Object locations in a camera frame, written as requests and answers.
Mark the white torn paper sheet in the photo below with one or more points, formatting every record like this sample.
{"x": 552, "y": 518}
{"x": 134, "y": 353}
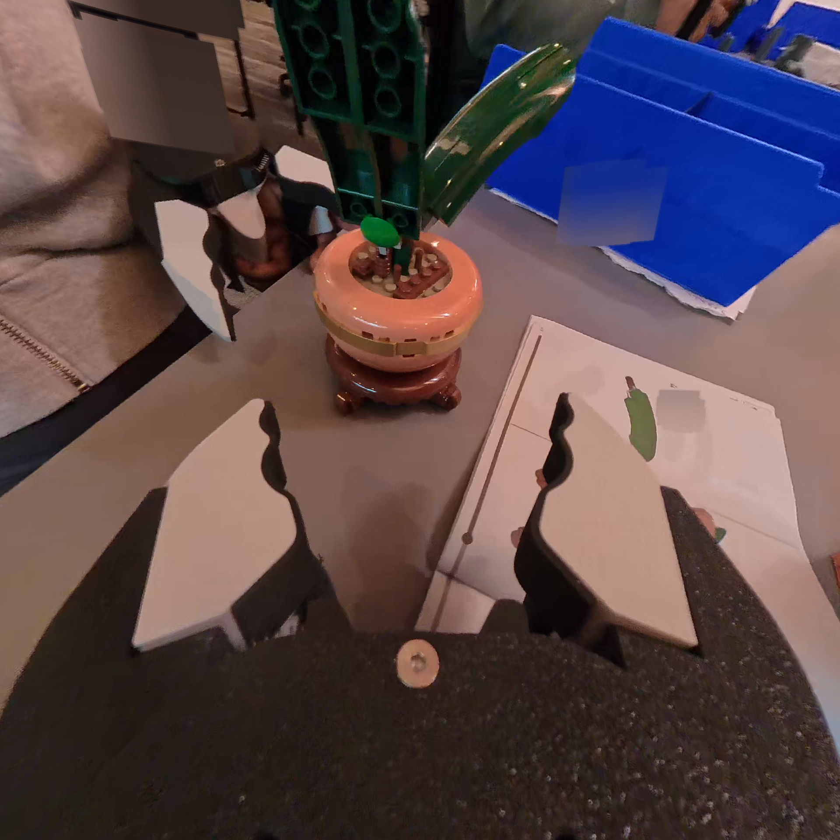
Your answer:
{"x": 695, "y": 298}

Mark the small light green leaf piece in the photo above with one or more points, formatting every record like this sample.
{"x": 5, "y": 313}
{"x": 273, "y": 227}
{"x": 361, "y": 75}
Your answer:
{"x": 379, "y": 231}

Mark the blue plastic bin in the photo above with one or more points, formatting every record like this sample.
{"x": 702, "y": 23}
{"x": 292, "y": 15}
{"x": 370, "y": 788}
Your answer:
{"x": 807, "y": 26}
{"x": 722, "y": 216}

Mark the peach toy brick flowerpot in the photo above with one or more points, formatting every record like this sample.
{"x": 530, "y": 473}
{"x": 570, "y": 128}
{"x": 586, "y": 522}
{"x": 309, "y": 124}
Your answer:
{"x": 394, "y": 321}

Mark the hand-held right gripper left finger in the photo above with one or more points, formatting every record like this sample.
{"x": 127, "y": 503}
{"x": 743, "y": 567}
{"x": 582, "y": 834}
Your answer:
{"x": 210, "y": 525}

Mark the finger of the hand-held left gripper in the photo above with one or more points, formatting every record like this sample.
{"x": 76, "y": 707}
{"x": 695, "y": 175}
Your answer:
{"x": 187, "y": 262}
{"x": 298, "y": 167}

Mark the person's left hand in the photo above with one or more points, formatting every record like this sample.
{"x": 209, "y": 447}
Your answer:
{"x": 262, "y": 268}

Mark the grey desk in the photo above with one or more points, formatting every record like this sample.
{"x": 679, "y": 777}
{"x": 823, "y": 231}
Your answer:
{"x": 367, "y": 459}

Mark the long dark green brick leaf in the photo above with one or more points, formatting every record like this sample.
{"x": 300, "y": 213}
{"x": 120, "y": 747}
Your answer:
{"x": 354, "y": 79}

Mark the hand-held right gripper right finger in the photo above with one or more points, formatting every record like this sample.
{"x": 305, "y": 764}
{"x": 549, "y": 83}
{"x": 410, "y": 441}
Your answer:
{"x": 617, "y": 525}

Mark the short dark green brick leaf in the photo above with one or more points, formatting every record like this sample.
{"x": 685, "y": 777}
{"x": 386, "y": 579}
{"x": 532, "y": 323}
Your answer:
{"x": 485, "y": 144}

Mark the white instruction booklet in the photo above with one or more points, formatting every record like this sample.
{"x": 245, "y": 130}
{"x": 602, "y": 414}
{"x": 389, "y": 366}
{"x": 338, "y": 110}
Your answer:
{"x": 590, "y": 354}

